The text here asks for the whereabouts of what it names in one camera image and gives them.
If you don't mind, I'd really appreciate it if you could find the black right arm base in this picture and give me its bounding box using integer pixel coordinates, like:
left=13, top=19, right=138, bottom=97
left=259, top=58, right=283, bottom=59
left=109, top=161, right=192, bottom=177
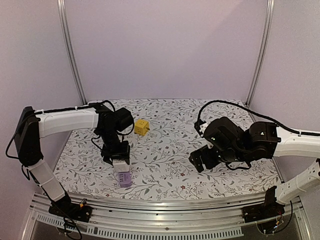
left=241, top=186, right=285, bottom=223

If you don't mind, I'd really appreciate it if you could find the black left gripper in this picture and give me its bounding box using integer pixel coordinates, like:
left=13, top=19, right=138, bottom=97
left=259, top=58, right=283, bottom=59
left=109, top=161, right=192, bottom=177
left=98, top=128, right=130, bottom=166

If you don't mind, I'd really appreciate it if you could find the white cube socket adapter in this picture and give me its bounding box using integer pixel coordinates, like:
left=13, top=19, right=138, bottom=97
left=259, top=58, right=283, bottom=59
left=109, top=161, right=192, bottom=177
left=112, top=159, right=130, bottom=173

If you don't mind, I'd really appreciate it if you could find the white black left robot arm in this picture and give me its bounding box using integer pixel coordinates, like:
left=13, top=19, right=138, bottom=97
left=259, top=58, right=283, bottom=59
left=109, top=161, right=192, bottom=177
left=9, top=100, right=134, bottom=217

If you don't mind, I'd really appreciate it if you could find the aluminium frame post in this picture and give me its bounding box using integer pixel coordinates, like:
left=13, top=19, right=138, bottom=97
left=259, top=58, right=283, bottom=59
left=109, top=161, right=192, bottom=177
left=56, top=0, right=88, bottom=105
left=245, top=0, right=275, bottom=107

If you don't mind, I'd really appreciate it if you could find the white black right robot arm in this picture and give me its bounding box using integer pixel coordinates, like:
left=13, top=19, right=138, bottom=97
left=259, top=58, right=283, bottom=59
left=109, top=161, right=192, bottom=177
left=189, top=107, right=320, bottom=218

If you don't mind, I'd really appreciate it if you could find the aluminium table front rail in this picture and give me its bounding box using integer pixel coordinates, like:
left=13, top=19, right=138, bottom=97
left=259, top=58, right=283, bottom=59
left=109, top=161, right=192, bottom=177
left=21, top=192, right=311, bottom=240

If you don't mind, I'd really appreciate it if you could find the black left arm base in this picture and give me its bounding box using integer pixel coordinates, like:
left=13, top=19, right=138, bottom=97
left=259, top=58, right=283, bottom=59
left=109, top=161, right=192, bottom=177
left=48, top=195, right=93, bottom=223

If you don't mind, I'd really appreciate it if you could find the right aluminium frame post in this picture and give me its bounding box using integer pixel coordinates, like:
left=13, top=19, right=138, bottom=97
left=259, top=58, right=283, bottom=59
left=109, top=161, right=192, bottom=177
left=245, top=0, right=275, bottom=107

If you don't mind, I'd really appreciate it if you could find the purple power strip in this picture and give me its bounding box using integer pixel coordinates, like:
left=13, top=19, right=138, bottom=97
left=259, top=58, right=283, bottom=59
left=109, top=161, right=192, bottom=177
left=117, top=171, right=132, bottom=188

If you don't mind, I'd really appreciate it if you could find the floral patterned tablecloth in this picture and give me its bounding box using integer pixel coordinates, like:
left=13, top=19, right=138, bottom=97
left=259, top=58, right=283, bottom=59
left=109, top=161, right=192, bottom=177
left=53, top=99, right=281, bottom=201

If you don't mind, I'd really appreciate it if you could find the left aluminium frame post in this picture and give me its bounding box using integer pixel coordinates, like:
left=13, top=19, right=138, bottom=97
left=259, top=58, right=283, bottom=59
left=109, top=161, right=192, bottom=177
left=56, top=0, right=88, bottom=105

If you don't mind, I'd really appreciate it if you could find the yellow cube socket adapter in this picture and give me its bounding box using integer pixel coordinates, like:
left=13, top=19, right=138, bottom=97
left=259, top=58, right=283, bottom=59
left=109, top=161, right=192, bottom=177
left=134, top=119, right=150, bottom=136

